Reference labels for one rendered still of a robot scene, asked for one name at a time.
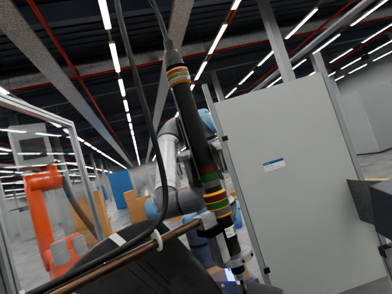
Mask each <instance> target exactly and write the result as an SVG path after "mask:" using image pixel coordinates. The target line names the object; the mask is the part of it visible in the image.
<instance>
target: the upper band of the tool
mask: <svg viewBox="0 0 392 294"><path fill-rule="evenodd" d="M177 68H187V67H186V66H178V67H175V68H172V69H171V70H169V71H167V73H166V75H167V74H168V73H169V72H170V71H172V70H174V69H177ZM181 72H186V71H181ZM176 73H178V72H176ZM176 73H174V74H176ZM174 74H172V75H174ZM172 75H171V76H172ZM182 76H188V75H182ZM169 77H170V76H169ZM169 77H168V78H169ZM178 77H181V76H178ZM178 77H176V78H178ZM173 79H175V78H173ZM173 79H172V80H173ZM172 80H170V81H172ZM170 81H169V82H170ZM182 82H189V83H191V80H190V79H184V80H180V81H177V82H175V83H173V84H172V85H170V88H173V86H175V85H176V84H179V83H182Z"/></svg>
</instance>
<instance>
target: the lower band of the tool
mask: <svg viewBox="0 0 392 294"><path fill-rule="evenodd" d="M224 191H225V189H222V190H220V191H217V192H214V193H211V194H204V196H203V197H210V196H213V195H217V194H220V193H222V192H224ZM226 198H227V197H226ZM226 198H225V199H226ZM225 199H222V200H225ZM222 200H220V201H222ZM217 202H219V201H217ZM213 203H216V202H213ZM213 203H209V204H213ZM229 205H230V204H229ZM227 206H228V205H227ZM227 206H225V207H227ZM223 208H224V207H223ZM219 209H222V208H219ZM219 209H216V210H219ZM212 211H215V210H212ZM231 213H232V211H231V212H229V213H227V214H225V215H222V216H219V217H216V219H220V218H223V217H226V216H228V215H230V214H231Z"/></svg>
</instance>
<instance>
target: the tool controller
mask: <svg viewBox="0 0 392 294"><path fill-rule="evenodd" d="M369 189H370V197H371V202H372V209H373V217H374V225H375V230H376V232H377V233H379V234H381V235H382V236H384V237H386V238H387V239H389V240H391V241H392V178H391V179H388V180H385V181H382V182H379V183H376V184H373V185H370V186H369Z"/></svg>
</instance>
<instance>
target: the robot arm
mask: <svg viewBox="0 0 392 294"><path fill-rule="evenodd" d="M198 113H199V116H200V119H201V122H202V126H203V128H204V132H205V135H206V139H207V141H208V145H209V148H210V151H211V154H212V158H213V161H214V164H215V167H216V171H217V172H218V176H219V179H220V184H221V186H222V188H223V189H225V190H226V193H227V197H228V199H229V202H230V206H231V209H232V213H231V216H232V220H233V223H234V226H235V229H236V230H237V229H240V228H242V226H243V222H242V215H241V211H240V204H239V201H235V198H234V197H233V196H231V195H230V194H229V191H228V187H227V185H226V181H225V178H224V175H223V173H224V172H225V167H224V163H223V159H222V154H221V151H222V149H223V146H222V143H221V141H220V142H214V141H215V139H216V136H215V134H216V133H218V131H217V129H216V126H215V124H214V121H213V119H212V117H211V115H210V113H209V111H208V110H207V109H205V108H203V109H200V110H198ZM157 141H158V144H159V148H160V152H161V155H162V159H163V164H164V169H165V172H166V178H167V185H168V191H169V204H168V209H167V213H166V216H165V217H164V220H163V221H165V220H166V219H171V218H175V217H178V216H182V215H183V216H182V219H181V220H182V223H183V224H185V223H187V222H189V221H191V220H192V218H193V217H195V216H197V215H199V214H201V213H203V212H205V211H207V208H206V205H205V201H204V198H203V196H204V194H205V191H204V188H203V186H202V182H201V180H199V178H198V174H197V171H196V169H195V165H194V162H193V156H192V154H191V150H190V149H189V146H188V143H187V139H186V136H185V133H184V130H183V126H182V124H181V120H180V117H179V116H178V117H174V118H172V119H170V120H169V121H168V122H166V123H165V125H164V126H163V127H162V128H161V130H160V131H159V133H158V135H157ZM183 143H185V147H186V151H184V152H181V153H179V154H177V150H178V149H179V147H180V144H183ZM181 162H183V165H182V169H184V170H185V172H186V175H187V179H188V183H189V186H190V187H188V188H184V189H181V190H177V164H178V163H181ZM162 203H163V192H162V182H161V178H160V173H159V168H158V163H157V165H156V178H155V191H154V197H150V198H148V199H147V200H146V201H145V204H144V208H145V214H146V217H147V218H148V219H157V218H158V216H159V214H160V212H161V209H162ZM185 235H186V237H187V241H188V244H189V247H190V251H191V253H192V254H193V255H194V257H195V258H196V259H197V260H198V261H199V262H200V263H201V265H202V266H203V267H204V268H205V269H208V268H211V267H214V266H215V265H216V262H214V261H213V260H212V257H211V253H210V250H209V247H208V243H207V240H206V238H205V237H198V235H197V231H196V230H195V229H193V230H191V231H189V232H187V233H186V234H185Z"/></svg>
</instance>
